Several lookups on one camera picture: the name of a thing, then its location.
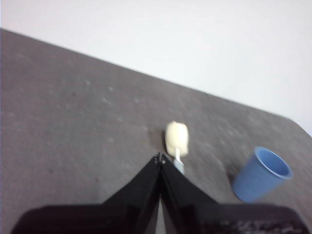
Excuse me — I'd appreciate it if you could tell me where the blue ribbed plastic cup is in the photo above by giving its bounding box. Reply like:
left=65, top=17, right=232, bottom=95
left=231, top=146, right=293, bottom=203

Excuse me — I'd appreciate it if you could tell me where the grey-handled cream sponge cup brush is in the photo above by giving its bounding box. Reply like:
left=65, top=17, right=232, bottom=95
left=164, top=121, right=190, bottom=176

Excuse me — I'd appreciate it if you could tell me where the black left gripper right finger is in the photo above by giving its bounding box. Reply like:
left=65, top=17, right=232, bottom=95
left=160, top=157, right=312, bottom=234

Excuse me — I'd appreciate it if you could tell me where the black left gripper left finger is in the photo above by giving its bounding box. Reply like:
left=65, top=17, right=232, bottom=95
left=11, top=153, right=161, bottom=234

